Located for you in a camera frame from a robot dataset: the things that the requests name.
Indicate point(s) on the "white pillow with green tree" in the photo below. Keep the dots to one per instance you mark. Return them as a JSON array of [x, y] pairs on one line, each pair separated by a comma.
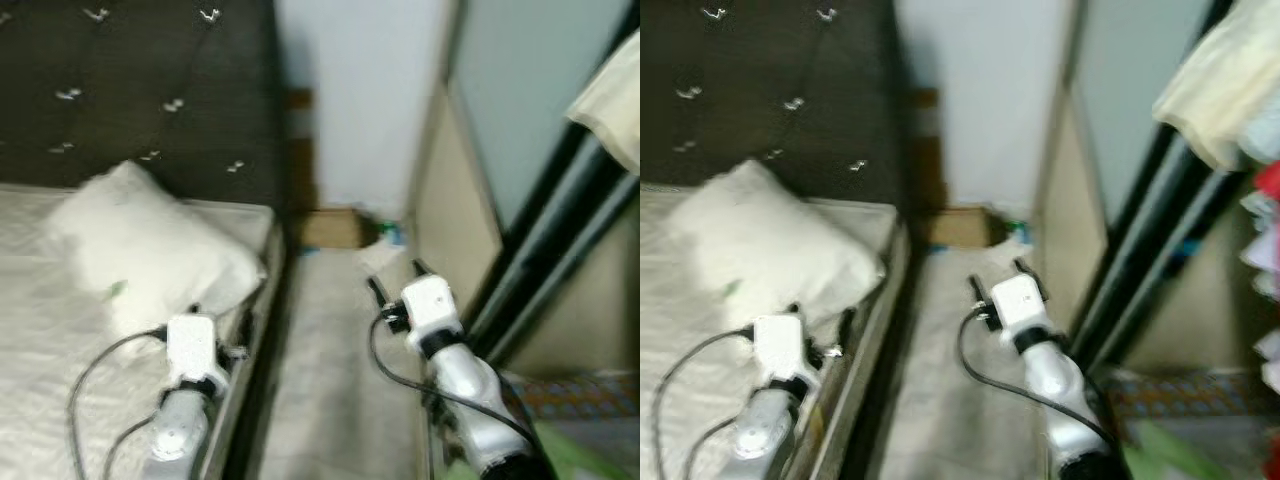
[[770, 245], [150, 250]]

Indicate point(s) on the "brown cardboard box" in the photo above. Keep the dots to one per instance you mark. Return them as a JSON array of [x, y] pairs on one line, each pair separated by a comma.
[[330, 228], [955, 227]]

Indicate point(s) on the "beige wardrobe mirror door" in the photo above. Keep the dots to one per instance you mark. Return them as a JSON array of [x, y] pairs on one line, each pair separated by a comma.
[[540, 80], [1140, 80]]

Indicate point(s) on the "cream cloth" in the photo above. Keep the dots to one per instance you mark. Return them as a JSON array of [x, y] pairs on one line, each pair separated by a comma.
[[610, 110], [1220, 90]]

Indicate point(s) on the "small blue green item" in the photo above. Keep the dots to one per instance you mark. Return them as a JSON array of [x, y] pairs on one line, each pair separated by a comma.
[[1018, 232], [392, 233]]

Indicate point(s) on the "dark bed base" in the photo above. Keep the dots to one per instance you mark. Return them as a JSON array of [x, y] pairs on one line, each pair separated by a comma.
[[870, 400], [255, 400]]

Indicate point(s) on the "blurred green object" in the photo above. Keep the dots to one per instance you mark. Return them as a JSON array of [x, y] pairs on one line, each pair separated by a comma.
[[590, 455], [1180, 455]]

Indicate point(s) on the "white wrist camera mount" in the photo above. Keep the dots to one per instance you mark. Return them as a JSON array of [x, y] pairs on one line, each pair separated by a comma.
[[190, 345], [430, 305], [778, 345], [1018, 300]]

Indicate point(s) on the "white quilted mattress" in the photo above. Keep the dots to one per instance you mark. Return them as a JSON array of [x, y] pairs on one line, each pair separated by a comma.
[[50, 400], [680, 400]]

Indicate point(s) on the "patterned rug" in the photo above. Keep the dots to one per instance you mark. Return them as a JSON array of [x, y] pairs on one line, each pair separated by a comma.
[[1190, 393], [580, 395]]

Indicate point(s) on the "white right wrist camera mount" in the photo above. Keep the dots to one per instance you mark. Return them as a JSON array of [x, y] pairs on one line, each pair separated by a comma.
[[1018, 300], [430, 305]]

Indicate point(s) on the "black sliding door track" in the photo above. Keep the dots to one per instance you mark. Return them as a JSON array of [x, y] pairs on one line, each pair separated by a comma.
[[540, 270], [1130, 280]]

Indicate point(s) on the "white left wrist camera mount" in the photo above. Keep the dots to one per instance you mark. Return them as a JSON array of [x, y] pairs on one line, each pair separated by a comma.
[[778, 345], [190, 345]]

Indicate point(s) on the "dark tufted padded headboard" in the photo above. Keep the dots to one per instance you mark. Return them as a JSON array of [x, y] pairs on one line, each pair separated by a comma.
[[780, 60], [140, 60]]

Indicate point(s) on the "colourful hanging clothes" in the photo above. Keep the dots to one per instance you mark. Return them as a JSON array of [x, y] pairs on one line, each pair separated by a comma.
[[1265, 230]]

